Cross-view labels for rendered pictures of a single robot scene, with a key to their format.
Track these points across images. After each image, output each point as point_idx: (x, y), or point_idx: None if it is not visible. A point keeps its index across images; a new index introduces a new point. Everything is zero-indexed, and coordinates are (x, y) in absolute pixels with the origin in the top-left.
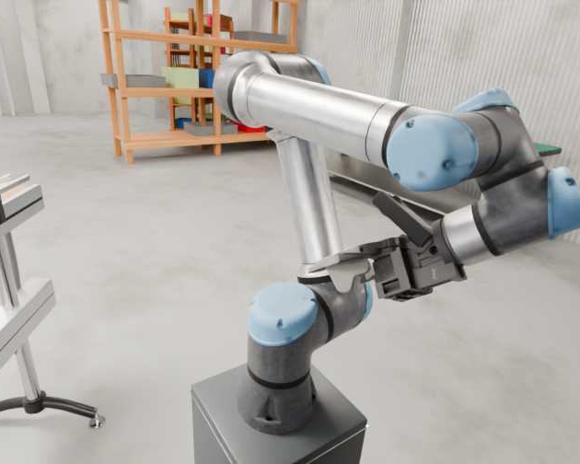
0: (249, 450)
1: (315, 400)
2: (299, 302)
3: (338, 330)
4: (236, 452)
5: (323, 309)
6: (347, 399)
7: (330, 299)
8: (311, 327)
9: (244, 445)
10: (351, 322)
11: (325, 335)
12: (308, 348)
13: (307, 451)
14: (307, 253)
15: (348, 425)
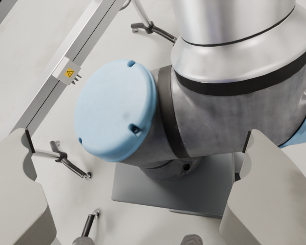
0: (124, 174)
1: (186, 172)
2: (114, 121)
3: (202, 155)
4: (116, 169)
5: (166, 135)
6: (231, 182)
7: (188, 121)
8: (132, 156)
9: (124, 167)
10: (237, 151)
11: (172, 158)
12: (143, 163)
13: (156, 203)
14: (173, 11)
15: (207, 209)
